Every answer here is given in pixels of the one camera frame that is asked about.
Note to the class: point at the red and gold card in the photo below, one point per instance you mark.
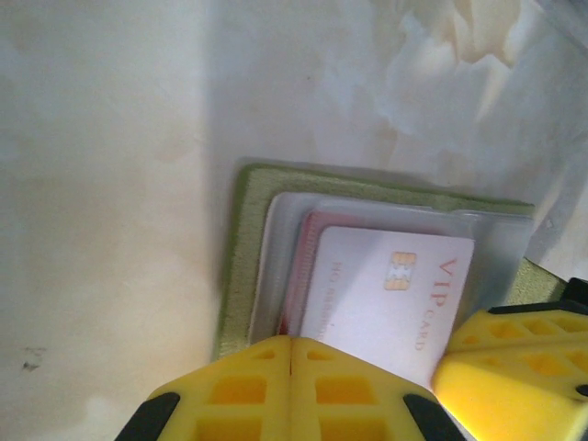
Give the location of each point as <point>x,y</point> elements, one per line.
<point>298,285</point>

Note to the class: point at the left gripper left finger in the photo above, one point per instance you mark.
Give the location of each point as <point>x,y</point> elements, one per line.
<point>239,390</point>

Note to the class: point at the green card holder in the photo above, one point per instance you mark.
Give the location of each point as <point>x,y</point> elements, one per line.
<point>243,257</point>

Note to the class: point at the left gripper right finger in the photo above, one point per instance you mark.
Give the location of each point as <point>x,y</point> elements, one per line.
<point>349,404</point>

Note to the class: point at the white VIP chip card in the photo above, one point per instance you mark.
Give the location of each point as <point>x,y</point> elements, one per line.
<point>367,312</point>

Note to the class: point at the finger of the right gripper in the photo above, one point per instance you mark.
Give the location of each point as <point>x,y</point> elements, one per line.
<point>528,328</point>
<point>514,399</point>

